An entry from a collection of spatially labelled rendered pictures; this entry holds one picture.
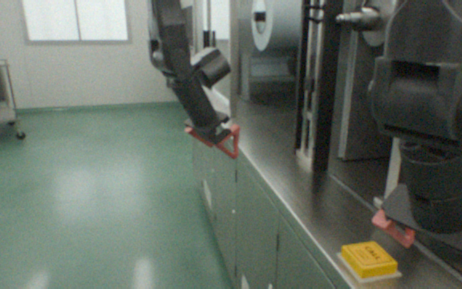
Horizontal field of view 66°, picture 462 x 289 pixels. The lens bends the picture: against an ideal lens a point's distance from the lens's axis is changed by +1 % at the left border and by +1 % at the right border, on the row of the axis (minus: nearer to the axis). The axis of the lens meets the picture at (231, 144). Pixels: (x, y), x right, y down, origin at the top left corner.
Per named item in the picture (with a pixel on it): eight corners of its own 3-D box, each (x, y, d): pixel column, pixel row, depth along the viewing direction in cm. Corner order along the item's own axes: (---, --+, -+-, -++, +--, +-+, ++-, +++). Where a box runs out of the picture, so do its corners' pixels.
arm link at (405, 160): (384, 145, 34) (447, 163, 30) (423, 103, 36) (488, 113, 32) (395, 193, 38) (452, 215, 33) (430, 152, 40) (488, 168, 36)
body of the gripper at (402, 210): (413, 187, 45) (405, 144, 41) (510, 221, 37) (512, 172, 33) (383, 222, 43) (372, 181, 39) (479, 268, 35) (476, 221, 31)
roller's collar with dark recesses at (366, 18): (349, 31, 98) (351, 6, 96) (368, 31, 99) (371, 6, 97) (362, 31, 92) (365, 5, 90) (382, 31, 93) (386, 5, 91)
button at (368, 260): (340, 256, 68) (341, 245, 68) (372, 250, 70) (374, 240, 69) (361, 280, 62) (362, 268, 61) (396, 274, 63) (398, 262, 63)
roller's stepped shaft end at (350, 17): (332, 25, 94) (333, 12, 93) (352, 25, 96) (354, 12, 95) (338, 25, 91) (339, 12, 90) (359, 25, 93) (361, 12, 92)
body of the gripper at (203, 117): (207, 111, 84) (192, 86, 80) (232, 120, 76) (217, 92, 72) (186, 128, 82) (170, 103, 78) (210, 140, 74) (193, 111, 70)
